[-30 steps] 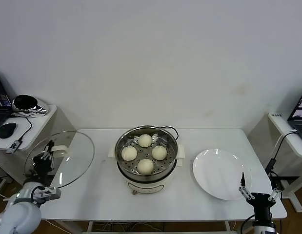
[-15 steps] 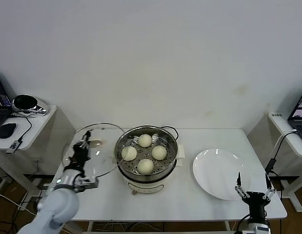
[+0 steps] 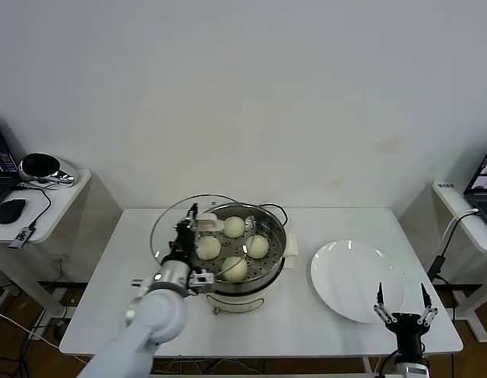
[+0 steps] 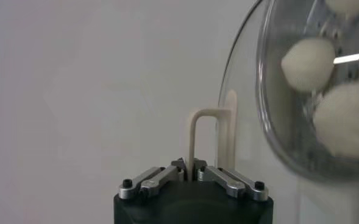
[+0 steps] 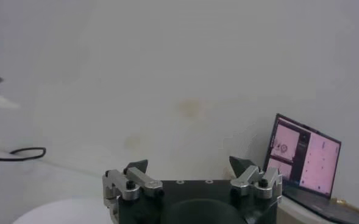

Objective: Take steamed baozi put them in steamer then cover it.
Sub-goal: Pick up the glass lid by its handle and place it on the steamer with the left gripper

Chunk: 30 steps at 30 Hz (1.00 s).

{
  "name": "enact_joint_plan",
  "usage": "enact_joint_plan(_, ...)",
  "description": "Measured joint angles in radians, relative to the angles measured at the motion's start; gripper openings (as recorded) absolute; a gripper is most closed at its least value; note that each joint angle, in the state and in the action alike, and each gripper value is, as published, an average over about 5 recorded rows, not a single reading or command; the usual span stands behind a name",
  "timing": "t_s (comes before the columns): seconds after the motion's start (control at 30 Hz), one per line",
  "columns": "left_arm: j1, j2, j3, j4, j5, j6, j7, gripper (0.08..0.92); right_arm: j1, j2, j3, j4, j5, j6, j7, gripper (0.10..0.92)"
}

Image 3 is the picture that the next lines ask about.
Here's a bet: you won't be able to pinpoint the white floor cable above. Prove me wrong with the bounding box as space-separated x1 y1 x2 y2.
0 306 65 350

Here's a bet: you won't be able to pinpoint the stainless steel steamer basket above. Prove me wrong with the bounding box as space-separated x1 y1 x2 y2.
190 202 288 288

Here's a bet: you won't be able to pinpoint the chrome and black headset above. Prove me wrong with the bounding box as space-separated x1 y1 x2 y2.
20 151 79 186

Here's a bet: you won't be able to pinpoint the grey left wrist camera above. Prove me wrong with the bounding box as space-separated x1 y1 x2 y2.
187 269 216 295

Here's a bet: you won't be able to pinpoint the white side desk with mouse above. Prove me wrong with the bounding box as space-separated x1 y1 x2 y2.
0 168 94 328

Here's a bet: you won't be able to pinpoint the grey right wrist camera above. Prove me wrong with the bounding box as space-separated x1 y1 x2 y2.
400 361 430 378

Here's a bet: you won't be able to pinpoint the black cooker power cord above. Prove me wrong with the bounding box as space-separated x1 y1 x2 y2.
258 202 290 228

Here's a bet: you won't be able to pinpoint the grey charger cable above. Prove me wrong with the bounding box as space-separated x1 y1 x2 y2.
439 209 482 259

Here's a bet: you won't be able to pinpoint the round glass lid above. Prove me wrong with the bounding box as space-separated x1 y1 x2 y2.
149 192 286 279

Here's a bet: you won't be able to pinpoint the thin tangled wires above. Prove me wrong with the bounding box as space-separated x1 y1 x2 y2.
156 356 267 375

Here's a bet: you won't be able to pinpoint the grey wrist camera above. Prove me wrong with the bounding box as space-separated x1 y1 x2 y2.
400 361 430 378
187 269 216 295

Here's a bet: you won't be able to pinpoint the white round plate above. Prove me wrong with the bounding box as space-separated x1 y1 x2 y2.
310 239 408 324

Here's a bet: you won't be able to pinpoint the black power adapter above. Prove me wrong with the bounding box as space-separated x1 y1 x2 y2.
430 255 448 280

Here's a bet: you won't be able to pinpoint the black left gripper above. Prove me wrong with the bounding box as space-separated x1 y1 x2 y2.
171 202 200 263

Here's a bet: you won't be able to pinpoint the black laptop with pink screen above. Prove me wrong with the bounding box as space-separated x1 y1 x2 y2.
463 141 487 232

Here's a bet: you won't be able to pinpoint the white steamed baozi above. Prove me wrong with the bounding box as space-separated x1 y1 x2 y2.
223 216 246 239
245 235 271 260
196 235 222 261
220 256 249 283

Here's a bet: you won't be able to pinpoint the white side desk with label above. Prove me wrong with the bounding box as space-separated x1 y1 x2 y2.
431 180 487 343

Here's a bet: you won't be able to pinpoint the black computer mouse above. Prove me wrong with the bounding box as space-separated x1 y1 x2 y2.
0 197 28 224

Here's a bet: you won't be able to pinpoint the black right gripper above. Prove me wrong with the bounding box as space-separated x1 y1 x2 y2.
373 282 439 355

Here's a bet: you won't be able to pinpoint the black usb cable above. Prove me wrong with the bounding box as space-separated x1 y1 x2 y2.
13 183 53 229

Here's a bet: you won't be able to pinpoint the grey usb hub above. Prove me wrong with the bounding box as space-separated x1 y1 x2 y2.
9 226 35 249

